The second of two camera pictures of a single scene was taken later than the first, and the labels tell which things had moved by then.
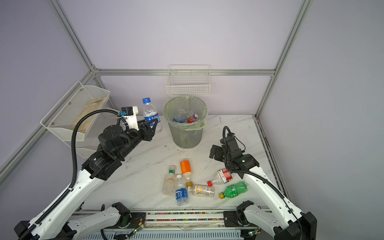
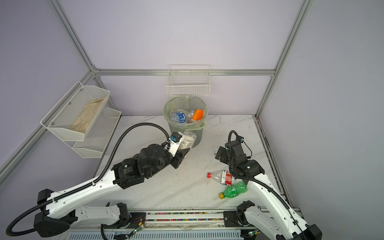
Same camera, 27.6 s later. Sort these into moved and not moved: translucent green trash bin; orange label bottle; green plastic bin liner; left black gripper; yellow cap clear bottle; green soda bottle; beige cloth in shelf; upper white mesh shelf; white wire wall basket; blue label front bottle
Moved: orange label bottle; blue label front bottle; yellow cap clear bottle; left black gripper
Not moved: green soda bottle; translucent green trash bin; green plastic bin liner; beige cloth in shelf; white wire wall basket; upper white mesh shelf
